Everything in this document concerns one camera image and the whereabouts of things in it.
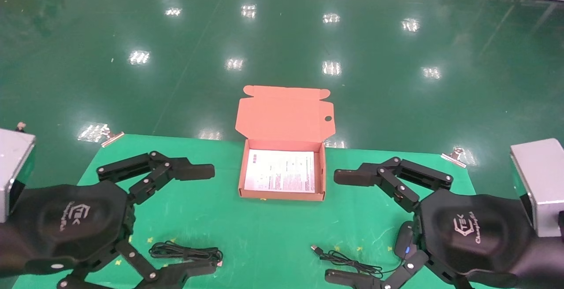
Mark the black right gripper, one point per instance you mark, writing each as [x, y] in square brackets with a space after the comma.
[476, 231]

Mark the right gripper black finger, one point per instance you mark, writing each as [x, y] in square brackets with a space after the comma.
[352, 278]

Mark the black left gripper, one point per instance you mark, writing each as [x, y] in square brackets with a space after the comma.
[66, 223]

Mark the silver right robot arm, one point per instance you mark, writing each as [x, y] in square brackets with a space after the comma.
[539, 183]

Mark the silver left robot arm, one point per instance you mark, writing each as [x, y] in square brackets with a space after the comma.
[15, 165]

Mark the orange cardboard box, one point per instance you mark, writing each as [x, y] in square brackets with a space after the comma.
[284, 117]

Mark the green table mat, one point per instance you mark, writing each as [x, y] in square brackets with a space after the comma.
[264, 236]

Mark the white printed leaflet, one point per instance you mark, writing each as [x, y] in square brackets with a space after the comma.
[280, 170]

